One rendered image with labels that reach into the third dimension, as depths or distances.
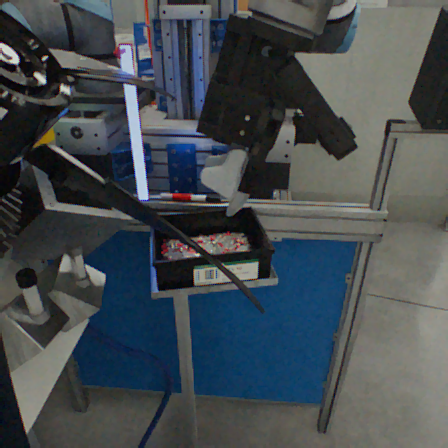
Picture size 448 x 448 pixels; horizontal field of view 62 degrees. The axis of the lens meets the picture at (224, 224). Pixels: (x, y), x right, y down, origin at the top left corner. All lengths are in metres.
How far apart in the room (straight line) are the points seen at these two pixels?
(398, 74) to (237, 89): 1.99
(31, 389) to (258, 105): 0.42
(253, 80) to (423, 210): 2.36
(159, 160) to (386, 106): 1.54
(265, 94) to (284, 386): 1.04
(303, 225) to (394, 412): 0.92
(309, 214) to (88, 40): 0.74
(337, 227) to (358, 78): 1.49
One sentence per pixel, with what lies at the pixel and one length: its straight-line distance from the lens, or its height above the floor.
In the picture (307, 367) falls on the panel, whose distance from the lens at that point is 1.23.
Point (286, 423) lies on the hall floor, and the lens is 1.48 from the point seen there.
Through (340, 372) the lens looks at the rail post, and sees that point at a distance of 1.24.
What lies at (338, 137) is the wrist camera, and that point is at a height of 1.14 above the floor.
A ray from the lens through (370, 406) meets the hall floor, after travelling 1.59.
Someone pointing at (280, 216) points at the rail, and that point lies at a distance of 0.86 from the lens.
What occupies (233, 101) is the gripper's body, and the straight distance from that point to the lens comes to 0.38.
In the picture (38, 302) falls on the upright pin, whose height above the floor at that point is 0.98.
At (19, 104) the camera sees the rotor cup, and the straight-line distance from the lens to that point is 0.32.
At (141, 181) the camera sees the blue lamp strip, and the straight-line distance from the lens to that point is 0.86.
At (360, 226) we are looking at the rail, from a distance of 0.89.
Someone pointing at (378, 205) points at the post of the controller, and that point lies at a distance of 0.89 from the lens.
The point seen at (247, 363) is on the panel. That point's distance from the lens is 1.21.
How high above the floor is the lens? 1.26
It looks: 31 degrees down
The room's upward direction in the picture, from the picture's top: straight up
